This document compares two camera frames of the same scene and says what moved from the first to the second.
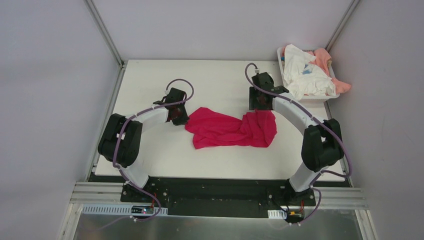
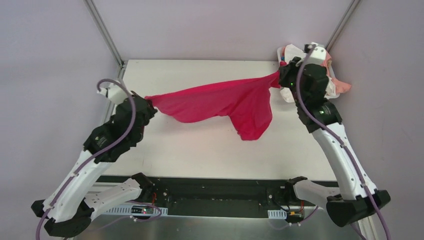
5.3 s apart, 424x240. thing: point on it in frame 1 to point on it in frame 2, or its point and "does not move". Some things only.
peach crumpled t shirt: x=323 y=56 does not move
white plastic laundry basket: x=311 y=98 does not move
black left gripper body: x=180 y=113 to x=146 y=108
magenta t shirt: x=211 y=129 to x=247 y=103
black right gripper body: x=258 y=101 to x=285 y=75
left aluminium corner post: x=104 y=32 does not move
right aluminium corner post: x=354 y=5 does not move
